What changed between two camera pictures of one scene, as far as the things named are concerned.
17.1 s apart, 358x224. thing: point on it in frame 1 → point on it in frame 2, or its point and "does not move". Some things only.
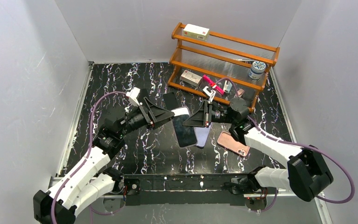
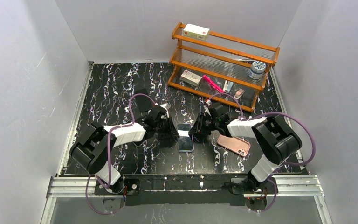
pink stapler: [240, 92] does not move
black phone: [170, 101] → [185, 141]
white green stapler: [227, 86] does not move
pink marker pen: [213, 84] does not move
